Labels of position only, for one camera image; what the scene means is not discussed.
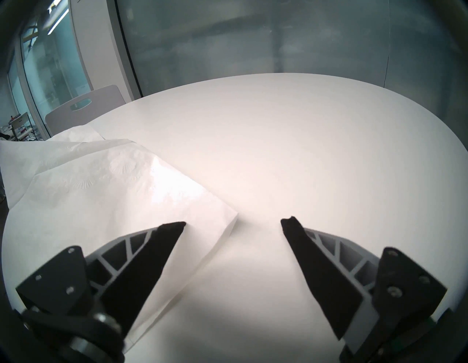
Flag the white chair with handle slot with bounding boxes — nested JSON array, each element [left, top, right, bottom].
[[45, 85, 127, 141]]

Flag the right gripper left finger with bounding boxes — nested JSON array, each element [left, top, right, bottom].
[[16, 221, 187, 336]]

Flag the white paper napkin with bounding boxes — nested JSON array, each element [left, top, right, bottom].
[[0, 123, 240, 352]]

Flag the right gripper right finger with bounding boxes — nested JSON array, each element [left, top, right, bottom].
[[281, 216, 448, 360]]

